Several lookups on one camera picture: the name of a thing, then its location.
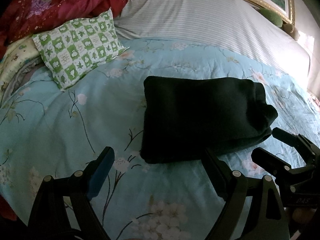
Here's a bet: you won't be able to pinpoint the white striped bed sheet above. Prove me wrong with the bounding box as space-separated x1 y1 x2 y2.
114 0 310 87

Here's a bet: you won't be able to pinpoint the green white patterned pillow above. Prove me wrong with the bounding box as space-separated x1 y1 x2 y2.
32 10 127 91

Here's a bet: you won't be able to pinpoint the red quilted blanket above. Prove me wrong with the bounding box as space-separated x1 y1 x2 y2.
1 0 128 55

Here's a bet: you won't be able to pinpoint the black pants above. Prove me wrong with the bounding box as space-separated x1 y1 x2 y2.
140 76 278 164

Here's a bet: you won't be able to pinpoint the cream patterned cloth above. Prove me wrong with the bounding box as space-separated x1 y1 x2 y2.
1 36 41 100

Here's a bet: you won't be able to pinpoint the green plush toy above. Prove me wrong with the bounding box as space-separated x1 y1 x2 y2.
258 8 283 28

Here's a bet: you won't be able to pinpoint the light blue floral quilt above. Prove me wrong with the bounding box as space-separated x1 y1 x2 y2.
1 39 319 239

